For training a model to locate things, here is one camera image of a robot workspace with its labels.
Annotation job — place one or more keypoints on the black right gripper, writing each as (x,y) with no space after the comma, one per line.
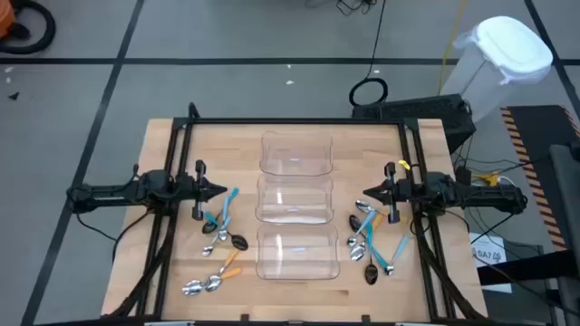
(403,192)

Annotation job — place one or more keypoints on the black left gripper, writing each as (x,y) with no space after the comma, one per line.
(199,190)

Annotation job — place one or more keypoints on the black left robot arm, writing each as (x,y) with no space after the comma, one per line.
(113,192)

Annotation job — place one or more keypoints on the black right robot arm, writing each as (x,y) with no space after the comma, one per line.
(476,197)

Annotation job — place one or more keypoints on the yellow tape tag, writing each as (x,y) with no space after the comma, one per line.
(404,165)

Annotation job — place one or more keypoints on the clear plastic bin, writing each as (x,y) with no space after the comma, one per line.
(294,265)
(294,194)
(294,145)

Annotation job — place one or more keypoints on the white paper sign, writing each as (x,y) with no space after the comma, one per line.
(487,253)

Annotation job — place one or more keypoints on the black hazard-striped floor mat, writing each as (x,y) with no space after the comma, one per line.
(539,131)

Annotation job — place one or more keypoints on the dark grey equipment stand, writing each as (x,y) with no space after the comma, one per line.
(566,181)

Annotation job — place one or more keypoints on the white lidded trash bin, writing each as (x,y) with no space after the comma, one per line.
(512,50)

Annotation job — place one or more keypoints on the black floor scrap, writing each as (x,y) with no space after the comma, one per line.
(13,95)

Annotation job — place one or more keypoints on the orange vacuum cleaner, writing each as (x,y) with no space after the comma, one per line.
(5,18)

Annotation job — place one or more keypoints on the black aluminium table frame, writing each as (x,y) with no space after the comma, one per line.
(294,121)

